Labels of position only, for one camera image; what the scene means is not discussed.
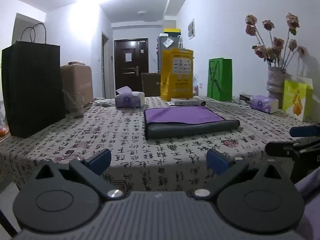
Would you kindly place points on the purple and grey towel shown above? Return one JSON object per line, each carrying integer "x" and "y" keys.
{"x": 184, "y": 121}

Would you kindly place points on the calligraphy print tablecloth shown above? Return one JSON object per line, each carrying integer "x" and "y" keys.
{"x": 138, "y": 164}

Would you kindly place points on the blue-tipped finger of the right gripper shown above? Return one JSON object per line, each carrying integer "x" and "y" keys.
{"x": 305, "y": 131}

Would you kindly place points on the purple tissue pack, open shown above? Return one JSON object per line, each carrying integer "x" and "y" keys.
{"x": 126, "y": 98}

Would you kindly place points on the grey refrigerator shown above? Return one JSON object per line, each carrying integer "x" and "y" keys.
{"x": 165, "y": 42}

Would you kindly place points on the dark flat box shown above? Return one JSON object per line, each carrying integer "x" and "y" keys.
{"x": 245, "y": 97}

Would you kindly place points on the crumpled white tissue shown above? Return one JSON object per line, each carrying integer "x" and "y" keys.
{"x": 104, "y": 102}

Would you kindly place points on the yellow box on refrigerator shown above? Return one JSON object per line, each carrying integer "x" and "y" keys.
{"x": 171, "y": 30}

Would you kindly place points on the purple tissue pack, sealed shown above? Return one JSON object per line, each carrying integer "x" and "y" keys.
{"x": 264, "y": 104}

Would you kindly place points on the framed wall picture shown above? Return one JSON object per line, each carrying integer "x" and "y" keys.
{"x": 191, "y": 30}

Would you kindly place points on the lime green gift bag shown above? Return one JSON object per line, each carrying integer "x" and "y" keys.
{"x": 297, "y": 97}

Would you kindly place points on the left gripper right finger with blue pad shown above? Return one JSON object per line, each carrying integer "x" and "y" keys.
{"x": 227, "y": 170}

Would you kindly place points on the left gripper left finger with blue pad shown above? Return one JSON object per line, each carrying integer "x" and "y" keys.
{"x": 89, "y": 172}

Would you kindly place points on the dried pink roses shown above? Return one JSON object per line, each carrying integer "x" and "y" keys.
{"x": 281, "y": 51}

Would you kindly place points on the white flat box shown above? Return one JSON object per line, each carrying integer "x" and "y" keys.
{"x": 184, "y": 102}

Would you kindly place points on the brown chair back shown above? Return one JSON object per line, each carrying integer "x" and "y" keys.
{"x": 151, "y": 84}

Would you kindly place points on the black paper shopping bag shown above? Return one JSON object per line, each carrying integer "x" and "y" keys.
{"x": 32, "y": 86}

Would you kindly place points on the pale wrapped flower vase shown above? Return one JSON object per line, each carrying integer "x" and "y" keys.
{"x": 275, "y": 84}

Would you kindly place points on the green paper bag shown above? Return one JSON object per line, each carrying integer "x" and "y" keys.
{"x": 220, "y": 79}

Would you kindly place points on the purple cloth at edge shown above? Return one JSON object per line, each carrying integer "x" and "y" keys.
{"x": 308, "y": 187}

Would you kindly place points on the yellow paper bag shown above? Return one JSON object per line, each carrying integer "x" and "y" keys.
{"x": 177, "y": 74}

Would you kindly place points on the dark brown entrance door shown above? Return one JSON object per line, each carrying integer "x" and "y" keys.
{"x": 131, "y": 59}

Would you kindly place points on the brown cardboard box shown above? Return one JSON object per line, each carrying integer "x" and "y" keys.
{"x": 78, "y": 78}

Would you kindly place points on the clear drinking glass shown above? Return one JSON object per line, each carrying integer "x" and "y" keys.
{"x": 75, "y": 105}

